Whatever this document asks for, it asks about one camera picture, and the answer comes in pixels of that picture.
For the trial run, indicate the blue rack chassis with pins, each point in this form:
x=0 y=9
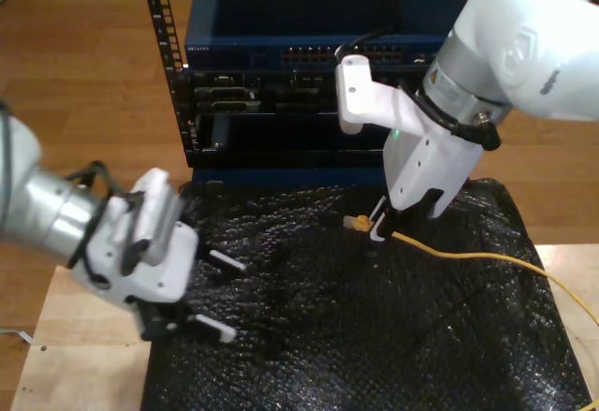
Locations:
x=281 y=176

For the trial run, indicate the black textured mat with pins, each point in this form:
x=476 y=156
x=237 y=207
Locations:
x=351 y=327

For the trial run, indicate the white flat strip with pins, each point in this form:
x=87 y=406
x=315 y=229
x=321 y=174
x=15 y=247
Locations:
x=16 y=334

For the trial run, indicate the black rack server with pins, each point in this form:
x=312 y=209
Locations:
x=234 y=90

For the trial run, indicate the blue network switch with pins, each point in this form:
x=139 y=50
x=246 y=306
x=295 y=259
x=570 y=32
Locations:
x=281 y=13

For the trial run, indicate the black perforated rack post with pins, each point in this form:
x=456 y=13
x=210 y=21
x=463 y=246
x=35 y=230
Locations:
x=161 y=18

